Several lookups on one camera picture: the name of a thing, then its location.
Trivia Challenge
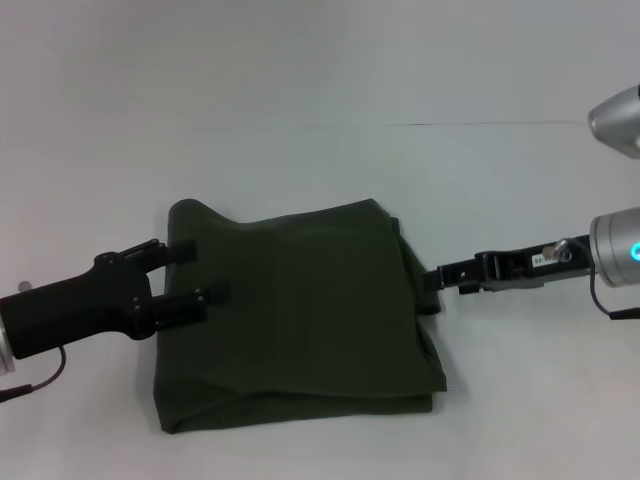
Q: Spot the dark green printed t-shirt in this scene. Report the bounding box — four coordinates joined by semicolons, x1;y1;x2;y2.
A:
152;197;448;435

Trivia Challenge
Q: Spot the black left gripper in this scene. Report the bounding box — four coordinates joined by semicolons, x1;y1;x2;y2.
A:
0;238;232;361

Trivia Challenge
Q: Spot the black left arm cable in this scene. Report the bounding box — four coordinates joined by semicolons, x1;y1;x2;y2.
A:
0;344;69;404

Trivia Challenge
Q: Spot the right arm cable silver plug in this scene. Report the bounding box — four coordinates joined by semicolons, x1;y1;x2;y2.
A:
542;238;640;321

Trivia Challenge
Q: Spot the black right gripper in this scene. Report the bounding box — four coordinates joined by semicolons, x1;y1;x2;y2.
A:
422;234;596;296

